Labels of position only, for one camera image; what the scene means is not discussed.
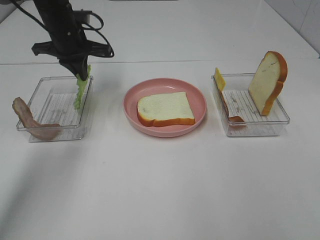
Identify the clear right plastic container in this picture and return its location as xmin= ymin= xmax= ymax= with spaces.
xmin=211 ymin=73 xmax=290 ymax=137

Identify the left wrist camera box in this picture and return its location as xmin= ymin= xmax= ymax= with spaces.
xmin=73 ymin=9 xmax=93 ymax=24

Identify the clear plastic container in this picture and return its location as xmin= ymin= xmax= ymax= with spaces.
xmin=16 ymin=75 xmax=94 ymax=142
xmin=211 ymin=73 xmax=290 ymax=137

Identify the upright bread slice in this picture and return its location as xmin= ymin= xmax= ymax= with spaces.
xmin=248 ymin=51 xmax=288 ymax=116

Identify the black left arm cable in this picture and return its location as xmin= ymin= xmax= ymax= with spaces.
xmin=8 ymin=0 xmax=116 ymax=62

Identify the yellow cheese slice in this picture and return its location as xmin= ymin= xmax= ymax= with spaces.
xmin=213 ymin=67 xmax=226 ymax=92

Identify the green lettuce leaf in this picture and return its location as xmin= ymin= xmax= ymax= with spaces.
xmin=73 ymin=64 xmax=91 ymax=111

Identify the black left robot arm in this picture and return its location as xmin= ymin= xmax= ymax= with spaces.
xmin=31 ymin=0 xmax=115 ymax=81

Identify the bread slice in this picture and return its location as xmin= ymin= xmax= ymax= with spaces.
xmin=137 ymin=91 xmax=196 ymax=127
xmin=248 ymin=51 xmax=288 ymax=116

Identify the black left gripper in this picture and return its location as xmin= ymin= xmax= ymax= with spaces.
xmin=31 ymin=23 xmax=112 ymax=81

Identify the bacon strip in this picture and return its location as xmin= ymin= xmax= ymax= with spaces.
xmin=221 ymin=89 xmax=246 ymax=129
xmin=12 ymin=97 xmax=61 ymax=141

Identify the pink plate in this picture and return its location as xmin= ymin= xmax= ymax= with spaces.
xmin=123 ymin=78 xmax=207 ymax=138

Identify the clear left plastic container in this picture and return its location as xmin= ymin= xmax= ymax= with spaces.
xmin=16 ymin=75 xmax=94 ymax=142

